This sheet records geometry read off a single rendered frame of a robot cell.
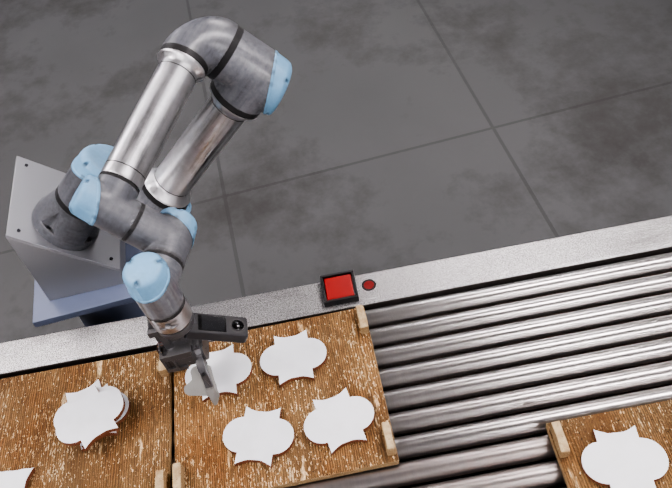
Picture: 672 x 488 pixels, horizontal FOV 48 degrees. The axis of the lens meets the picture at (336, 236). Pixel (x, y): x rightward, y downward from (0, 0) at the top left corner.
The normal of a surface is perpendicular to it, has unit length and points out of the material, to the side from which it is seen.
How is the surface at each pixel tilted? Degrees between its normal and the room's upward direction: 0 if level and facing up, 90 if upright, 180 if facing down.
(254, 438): 0
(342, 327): 0
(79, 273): 90
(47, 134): 0
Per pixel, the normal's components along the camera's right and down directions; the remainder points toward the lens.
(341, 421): -0.12, -0.65
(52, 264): 0.19, 0.72
